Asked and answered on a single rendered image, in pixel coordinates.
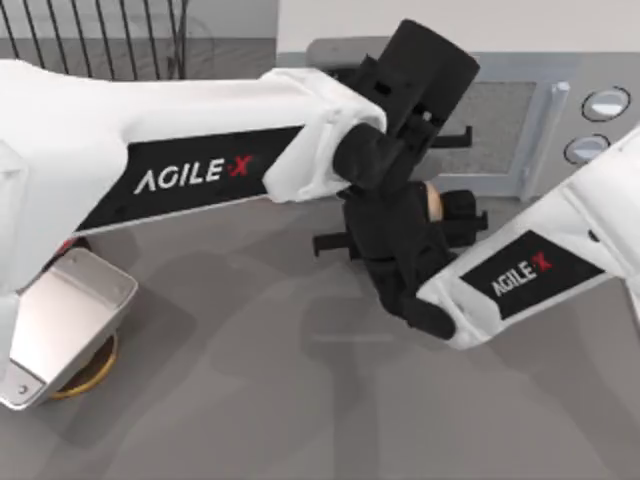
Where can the microwave door with mesh window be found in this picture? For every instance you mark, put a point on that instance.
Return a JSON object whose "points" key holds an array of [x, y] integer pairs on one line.
{"points": [[500, 125]]}

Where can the large microwave knob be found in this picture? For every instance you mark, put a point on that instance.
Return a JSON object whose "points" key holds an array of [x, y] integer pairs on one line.
{"points": [[606, 103]]}

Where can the small microwave knob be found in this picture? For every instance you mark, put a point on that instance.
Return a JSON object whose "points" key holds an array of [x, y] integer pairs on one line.
{"points": [[586, 148]]}

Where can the tan round bread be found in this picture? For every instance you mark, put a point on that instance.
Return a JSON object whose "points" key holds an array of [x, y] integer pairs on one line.
{"points": [[435, 201]]}

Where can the pale microwave oven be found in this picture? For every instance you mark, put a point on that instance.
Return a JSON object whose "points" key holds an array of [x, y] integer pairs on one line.
{"points": [[555, 65]]}

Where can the gold round disc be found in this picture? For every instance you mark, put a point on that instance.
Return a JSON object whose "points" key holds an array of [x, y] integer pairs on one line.
{"points": [[95, 372]]}

